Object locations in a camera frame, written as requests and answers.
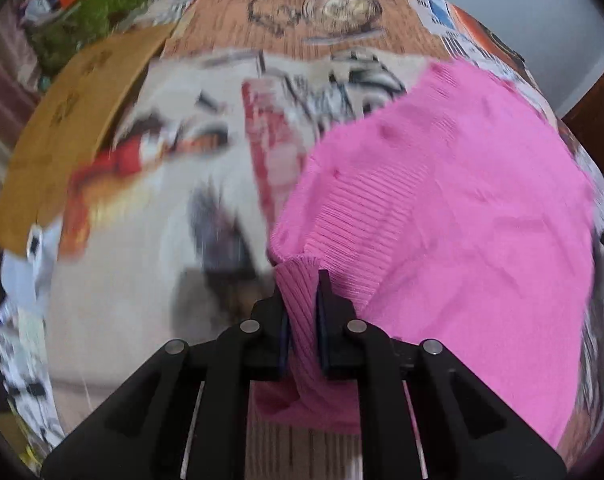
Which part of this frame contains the green patterned table cover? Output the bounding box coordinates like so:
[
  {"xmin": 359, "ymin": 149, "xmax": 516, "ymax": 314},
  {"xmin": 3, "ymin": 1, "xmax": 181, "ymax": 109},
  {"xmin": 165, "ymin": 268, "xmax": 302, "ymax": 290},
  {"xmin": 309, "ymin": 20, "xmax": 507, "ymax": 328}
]
[{"xmin": 29, "ymin": 0, "xmax": 151, "ymax": 79}]

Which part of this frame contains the wooden wardrobe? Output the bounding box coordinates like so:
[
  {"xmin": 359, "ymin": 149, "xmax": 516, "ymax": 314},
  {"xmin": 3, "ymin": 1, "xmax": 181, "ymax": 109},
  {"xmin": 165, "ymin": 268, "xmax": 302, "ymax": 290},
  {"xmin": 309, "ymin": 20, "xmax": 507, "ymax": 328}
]
[{"xmin": 561, "ymin": 50, "xmax": 604, "ymax": 183}]

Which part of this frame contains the striped brown curtain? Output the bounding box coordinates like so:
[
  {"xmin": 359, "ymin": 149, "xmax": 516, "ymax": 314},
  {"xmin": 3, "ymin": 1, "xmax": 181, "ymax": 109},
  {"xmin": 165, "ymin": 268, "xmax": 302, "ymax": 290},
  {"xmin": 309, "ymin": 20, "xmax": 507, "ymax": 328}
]
[{"xmin": 0, "ymin": 10, "xmax": 40, "ymax": 216}]

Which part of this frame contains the pink buttoned cardigan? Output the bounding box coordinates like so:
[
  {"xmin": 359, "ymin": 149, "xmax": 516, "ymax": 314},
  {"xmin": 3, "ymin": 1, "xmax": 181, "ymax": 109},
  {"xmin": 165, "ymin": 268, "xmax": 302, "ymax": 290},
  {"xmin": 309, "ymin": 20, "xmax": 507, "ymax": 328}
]
[{"xmin": 252, "ymin": 57, "xmax": 599, "ymax": 448}]

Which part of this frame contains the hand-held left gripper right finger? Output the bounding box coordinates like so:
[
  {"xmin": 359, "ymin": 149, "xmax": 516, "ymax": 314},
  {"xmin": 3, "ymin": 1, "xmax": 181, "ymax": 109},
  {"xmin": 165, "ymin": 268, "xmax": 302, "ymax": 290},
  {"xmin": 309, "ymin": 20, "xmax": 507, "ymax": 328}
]
[{"xmin": 315, "ymin": 270, "xmax": 569, "ymax": 480}]

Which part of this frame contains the printed patchwork blanket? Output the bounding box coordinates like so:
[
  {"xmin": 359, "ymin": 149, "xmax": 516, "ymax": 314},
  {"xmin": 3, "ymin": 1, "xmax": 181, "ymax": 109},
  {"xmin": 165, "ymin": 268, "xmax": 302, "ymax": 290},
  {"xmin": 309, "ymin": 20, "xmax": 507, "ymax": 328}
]
[{"xmin": 0, "ymin": 0, "xmax": 604, "ymax": 480}]

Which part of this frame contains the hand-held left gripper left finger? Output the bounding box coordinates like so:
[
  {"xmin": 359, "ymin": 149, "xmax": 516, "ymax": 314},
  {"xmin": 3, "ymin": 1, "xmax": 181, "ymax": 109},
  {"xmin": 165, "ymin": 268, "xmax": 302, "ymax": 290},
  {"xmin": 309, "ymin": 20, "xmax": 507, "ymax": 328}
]
[{"xmin": 41, "ymin": 300, "xmax": 291, "ymax": 480}]

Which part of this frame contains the wooden lap desk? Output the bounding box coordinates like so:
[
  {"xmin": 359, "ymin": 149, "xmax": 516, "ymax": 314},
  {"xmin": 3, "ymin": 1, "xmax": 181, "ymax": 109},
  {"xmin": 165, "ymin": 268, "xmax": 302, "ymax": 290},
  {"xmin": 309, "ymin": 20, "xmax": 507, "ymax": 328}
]
[{"xmin": 0, "ymin": 24, "xmax": 183, "ymax": 256}]

